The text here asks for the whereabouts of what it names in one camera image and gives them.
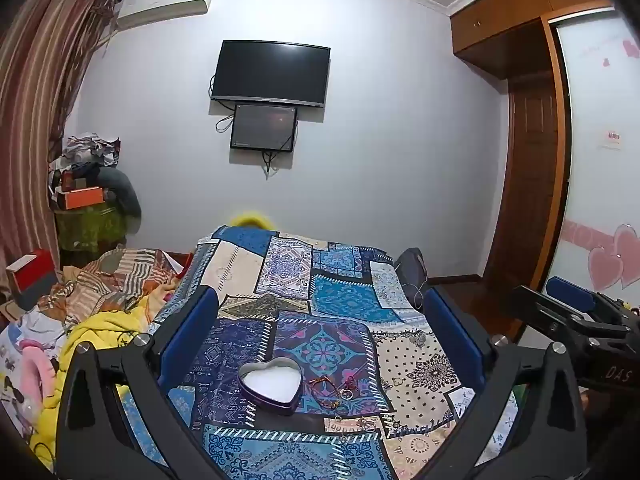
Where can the orange box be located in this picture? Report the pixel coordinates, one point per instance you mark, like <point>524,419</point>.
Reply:
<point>82,197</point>

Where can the patchwork printed blanket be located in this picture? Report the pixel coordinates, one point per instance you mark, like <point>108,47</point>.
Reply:
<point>325,280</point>

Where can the green patterned bag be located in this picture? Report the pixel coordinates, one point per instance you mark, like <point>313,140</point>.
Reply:
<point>90,230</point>

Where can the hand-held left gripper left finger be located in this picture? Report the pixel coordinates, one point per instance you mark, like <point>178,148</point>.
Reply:
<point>192,330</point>

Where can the pile of clothes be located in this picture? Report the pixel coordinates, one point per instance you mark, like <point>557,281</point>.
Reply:
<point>90,152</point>

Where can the pink plush cloth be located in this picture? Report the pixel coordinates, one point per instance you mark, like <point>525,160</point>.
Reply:
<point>40,370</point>

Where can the pink heart stickers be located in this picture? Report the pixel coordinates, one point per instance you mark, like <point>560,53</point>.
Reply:
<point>612,265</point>

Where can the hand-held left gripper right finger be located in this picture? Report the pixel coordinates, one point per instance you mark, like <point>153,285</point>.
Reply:
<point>452,335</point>

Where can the brown striped blanket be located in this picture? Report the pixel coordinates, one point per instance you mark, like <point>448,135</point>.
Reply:
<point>115,275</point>

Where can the purple heart-shaped tin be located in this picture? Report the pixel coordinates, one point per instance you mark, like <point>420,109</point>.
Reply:
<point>267,405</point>

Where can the black wall television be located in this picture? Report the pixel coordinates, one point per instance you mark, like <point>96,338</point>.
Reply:
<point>270,72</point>

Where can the wooden wardrobe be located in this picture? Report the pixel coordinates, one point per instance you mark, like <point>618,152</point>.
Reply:
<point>500,15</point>

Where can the red and white box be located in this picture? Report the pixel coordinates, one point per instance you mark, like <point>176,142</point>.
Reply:
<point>37,270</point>

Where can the yellow fleece blanket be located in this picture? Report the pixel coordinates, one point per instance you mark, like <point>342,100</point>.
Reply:
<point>100,325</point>

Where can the cartoon printed sheet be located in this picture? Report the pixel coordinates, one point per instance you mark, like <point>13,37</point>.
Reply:
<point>15,355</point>

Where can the dark blue bag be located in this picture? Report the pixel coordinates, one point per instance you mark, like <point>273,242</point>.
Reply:
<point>412,267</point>

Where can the small black wall monitor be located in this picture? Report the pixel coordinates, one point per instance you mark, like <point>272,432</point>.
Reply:
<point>262,127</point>

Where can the striped brown curtain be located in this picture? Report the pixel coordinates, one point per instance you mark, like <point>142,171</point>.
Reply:
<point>30,110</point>

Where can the yellow plush object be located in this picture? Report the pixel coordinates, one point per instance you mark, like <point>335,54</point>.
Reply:
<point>252,221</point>

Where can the white sliding door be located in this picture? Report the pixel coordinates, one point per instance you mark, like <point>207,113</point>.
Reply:
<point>595,185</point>

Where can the brown wooden door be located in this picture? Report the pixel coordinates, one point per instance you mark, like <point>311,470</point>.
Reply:
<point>532,175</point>

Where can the small paper label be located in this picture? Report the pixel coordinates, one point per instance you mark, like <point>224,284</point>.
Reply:
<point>612,138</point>

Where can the white air conditioner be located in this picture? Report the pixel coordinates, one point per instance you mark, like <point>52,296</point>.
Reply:
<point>160,10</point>

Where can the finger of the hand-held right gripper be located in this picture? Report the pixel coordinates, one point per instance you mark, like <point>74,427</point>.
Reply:
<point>555,317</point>
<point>570,292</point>

